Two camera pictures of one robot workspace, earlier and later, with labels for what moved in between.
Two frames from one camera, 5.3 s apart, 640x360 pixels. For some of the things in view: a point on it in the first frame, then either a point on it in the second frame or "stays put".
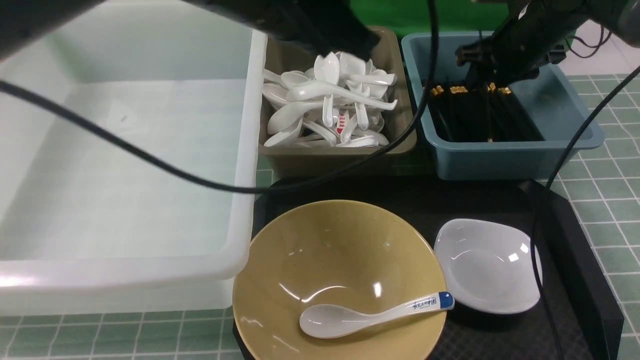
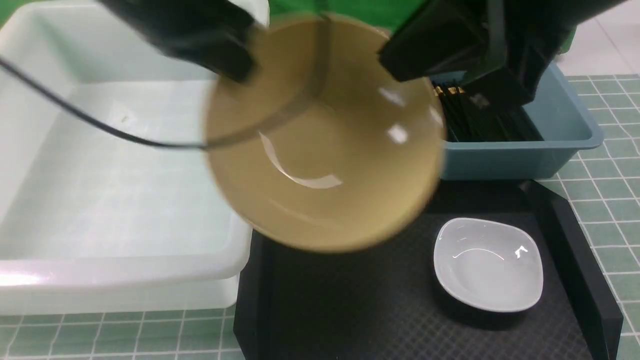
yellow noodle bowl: [339, 253] -> [323, 147]
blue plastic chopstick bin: [555, 102] stays put
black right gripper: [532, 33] -> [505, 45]
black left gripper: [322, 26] -> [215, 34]
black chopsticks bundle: [488, 113] stays put
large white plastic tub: [90, 225] stays put
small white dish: [490, 268] stays put
